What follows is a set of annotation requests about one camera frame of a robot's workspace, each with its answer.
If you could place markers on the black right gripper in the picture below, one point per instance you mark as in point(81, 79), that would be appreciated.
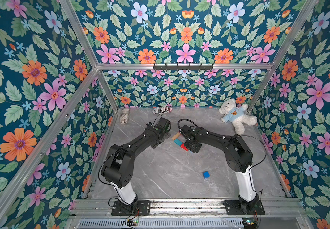
point(192, 144)

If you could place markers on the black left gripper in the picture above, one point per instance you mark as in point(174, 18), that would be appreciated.
point(167, 134)

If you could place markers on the red rectangular block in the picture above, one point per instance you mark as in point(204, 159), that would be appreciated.
point(184, 147)

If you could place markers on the teal rectangular block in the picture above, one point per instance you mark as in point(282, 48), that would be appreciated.
point(178, 142)

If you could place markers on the natural wood block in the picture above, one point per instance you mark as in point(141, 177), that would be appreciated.
point(176, 136)

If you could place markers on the dark blue small block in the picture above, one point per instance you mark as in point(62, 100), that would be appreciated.
point(206, 174)

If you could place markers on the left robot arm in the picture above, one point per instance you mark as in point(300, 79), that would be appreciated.
point(118, 167)

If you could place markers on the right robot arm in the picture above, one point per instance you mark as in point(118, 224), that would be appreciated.
point(238, 155)

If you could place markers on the map print shoe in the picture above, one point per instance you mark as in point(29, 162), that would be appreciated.
point(124, 116)

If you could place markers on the white teddy bear blue shirt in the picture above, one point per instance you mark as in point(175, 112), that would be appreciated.
point(237, 116)

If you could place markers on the left circuit board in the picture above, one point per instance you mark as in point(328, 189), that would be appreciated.
point(132, 223)

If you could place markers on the circuit board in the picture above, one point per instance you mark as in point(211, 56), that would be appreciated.
point(249, 223)
point(132, 223)

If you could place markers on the right circuit board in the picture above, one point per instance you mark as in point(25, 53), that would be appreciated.
point(249, 223)

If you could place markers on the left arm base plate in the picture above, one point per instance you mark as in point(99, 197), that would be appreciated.
point(139, 207)

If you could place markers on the metal hook rail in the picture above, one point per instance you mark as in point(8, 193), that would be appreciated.
point(176, 67)

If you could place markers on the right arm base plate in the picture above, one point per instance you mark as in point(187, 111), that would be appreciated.
point(237, 207)

